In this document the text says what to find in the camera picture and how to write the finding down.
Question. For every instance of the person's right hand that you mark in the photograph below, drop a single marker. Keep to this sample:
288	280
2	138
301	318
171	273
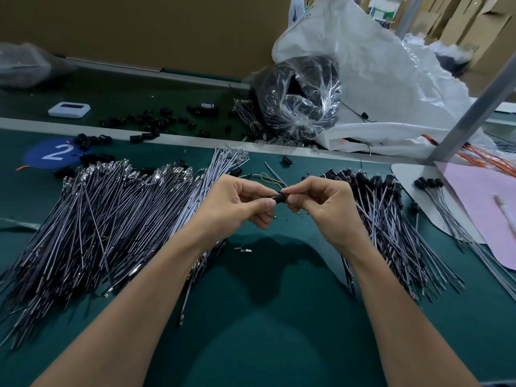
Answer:
335	207

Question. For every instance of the blue round number sticker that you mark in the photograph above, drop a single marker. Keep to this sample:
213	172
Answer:
50	154

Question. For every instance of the white pen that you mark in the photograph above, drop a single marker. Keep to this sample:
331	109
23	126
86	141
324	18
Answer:
505	213

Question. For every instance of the large white plastic sack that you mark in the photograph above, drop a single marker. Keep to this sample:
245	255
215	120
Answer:
387	72

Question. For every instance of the pink paper sheet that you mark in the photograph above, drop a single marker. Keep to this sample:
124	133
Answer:
482	212

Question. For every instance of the person's left hand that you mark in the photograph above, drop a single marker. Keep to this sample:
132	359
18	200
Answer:
234	207

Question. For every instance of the person's right forearm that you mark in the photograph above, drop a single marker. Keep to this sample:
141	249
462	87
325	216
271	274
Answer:
415	322

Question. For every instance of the clear plastic strip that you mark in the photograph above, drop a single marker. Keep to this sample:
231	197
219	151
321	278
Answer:
16	224

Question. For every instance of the crumpled clear plastic bag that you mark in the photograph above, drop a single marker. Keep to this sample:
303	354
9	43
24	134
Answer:
26	64

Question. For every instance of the clear bag with black contents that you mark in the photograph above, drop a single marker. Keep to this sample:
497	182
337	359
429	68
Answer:
298	96

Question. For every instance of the black plastic caps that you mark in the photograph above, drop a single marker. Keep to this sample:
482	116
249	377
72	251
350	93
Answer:
145	125

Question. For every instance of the small white timer device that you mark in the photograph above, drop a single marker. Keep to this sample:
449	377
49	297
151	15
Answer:
68	109

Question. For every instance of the brown cardboard panel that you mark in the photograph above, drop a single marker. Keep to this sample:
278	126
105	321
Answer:
161	28

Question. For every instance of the stack of cardboard boxes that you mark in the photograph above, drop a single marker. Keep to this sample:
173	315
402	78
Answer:
484	26

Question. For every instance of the grey metal frame post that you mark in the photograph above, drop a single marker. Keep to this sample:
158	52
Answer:
474	108
409	13

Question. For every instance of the person's left forearm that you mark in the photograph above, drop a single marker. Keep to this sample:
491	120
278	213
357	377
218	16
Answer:
121	326

